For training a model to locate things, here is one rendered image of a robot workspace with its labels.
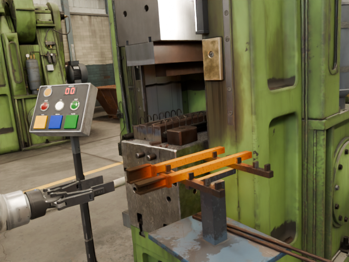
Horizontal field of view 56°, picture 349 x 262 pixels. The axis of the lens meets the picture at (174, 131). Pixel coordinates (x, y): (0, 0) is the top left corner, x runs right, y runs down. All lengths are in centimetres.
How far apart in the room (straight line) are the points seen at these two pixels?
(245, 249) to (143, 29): 98
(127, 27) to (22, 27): 485
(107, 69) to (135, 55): 939
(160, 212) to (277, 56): 89
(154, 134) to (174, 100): 44
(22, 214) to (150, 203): 79
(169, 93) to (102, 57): 905
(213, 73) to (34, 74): 507
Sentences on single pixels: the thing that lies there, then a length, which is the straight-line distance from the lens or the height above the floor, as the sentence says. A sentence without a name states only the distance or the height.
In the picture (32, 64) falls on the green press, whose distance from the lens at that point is 625.
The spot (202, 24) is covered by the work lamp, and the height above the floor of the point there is 141.
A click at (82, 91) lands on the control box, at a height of 116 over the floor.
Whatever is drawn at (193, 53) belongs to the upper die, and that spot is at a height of 131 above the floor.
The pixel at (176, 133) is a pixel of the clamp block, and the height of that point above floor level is 97.
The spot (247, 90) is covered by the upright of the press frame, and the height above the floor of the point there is 114.
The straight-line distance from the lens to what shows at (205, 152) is 121.
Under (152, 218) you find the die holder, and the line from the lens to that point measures 162.
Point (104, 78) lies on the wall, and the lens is 1087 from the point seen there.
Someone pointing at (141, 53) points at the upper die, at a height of 132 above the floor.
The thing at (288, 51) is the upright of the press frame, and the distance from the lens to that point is 167.
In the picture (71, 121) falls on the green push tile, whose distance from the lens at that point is 181.
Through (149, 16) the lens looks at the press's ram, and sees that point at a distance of 149.
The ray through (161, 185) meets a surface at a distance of 97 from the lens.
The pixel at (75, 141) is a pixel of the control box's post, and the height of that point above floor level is 87.
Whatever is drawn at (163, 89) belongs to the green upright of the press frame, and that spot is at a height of 113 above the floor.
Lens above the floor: 126
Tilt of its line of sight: 11 degrees down
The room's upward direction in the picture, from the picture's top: 4 degrees counter-clockwise
